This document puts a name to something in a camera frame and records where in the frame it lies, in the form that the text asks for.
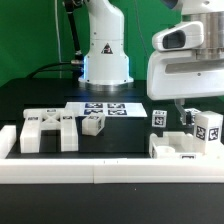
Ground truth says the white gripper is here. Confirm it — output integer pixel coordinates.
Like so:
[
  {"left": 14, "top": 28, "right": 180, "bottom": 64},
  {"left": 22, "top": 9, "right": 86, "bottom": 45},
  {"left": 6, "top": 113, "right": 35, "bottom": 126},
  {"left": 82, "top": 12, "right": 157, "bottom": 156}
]
[{"left": 147, "top": 21, "right": 224, "bottom": 125}]

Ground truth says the white chair seat part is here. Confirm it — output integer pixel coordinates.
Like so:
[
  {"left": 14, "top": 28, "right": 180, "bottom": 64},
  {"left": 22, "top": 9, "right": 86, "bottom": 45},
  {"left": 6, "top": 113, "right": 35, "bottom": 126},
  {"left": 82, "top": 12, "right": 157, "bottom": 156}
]
[{"left": 149, "top": 132, "right": 203, "bottom": 159}]

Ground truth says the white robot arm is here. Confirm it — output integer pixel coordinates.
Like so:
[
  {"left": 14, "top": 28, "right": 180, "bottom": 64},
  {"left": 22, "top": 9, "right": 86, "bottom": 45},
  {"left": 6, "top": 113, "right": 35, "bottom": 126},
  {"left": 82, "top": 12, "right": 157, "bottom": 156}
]
[{"left": 63, "top": 0, "right": 224, "bottom": 102}]

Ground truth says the white chair back part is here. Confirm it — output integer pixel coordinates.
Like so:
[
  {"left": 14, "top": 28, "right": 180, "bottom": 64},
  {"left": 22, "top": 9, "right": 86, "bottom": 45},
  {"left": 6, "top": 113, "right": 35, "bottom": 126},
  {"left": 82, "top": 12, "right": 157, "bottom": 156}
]
[{"left": 20, "top": 108, "right": 78, "bottom": 153}]

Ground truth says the white tagged cube far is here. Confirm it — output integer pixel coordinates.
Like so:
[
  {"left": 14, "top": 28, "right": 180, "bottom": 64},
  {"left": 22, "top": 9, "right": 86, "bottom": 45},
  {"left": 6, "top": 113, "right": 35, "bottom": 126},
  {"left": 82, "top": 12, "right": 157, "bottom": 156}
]
[{"left": 185, "top": 108, "right": 200, "bottom": 126}]

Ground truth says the white tagged cube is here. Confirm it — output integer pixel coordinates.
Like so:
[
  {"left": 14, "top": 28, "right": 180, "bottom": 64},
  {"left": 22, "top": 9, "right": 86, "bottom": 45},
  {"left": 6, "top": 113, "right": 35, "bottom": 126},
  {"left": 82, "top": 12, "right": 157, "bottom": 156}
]
[
  {"left": 152, "top": 110, "right": 167, "bottom": 128},
  {"left": 185, "top": 108, "right": 200, "bottom": 126}
]

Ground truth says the white tagged cube near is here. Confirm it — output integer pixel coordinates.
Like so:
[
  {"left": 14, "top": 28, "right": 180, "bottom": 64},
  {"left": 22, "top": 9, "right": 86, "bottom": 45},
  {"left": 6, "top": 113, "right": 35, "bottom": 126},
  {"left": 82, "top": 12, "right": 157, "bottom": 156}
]
[{"left": 152, "top": 110, "right": 167, "bottom": 128}]

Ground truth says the white marker sheet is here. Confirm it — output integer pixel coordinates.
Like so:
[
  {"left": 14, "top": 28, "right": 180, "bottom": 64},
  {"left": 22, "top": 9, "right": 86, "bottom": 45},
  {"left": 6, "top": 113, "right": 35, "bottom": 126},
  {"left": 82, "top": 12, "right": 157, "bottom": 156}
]
[{"left": 65, "top": 102, "right": 147, "bottom": 117}]

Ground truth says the white U-shaped fence frame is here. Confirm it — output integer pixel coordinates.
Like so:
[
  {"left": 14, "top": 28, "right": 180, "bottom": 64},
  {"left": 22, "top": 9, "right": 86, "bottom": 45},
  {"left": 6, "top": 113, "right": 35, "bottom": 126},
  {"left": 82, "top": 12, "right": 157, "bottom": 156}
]
[{"left": 0, "top": 125, "right": 224, "bottom": 184}]

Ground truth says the black cable on table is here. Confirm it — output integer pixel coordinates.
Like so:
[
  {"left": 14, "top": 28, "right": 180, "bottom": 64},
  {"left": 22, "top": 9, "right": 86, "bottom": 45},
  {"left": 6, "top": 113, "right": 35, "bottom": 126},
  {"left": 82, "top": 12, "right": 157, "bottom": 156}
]
[{"left": 26, "top": 61, "right": 84, "bottom": 80}]

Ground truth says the white hanging cable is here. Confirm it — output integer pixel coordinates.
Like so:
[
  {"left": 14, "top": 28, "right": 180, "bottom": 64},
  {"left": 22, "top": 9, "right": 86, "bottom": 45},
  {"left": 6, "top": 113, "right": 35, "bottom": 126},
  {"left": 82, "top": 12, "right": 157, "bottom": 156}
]
[{"left": 54, "top": 0, "right": 63, "bottom": 79}]

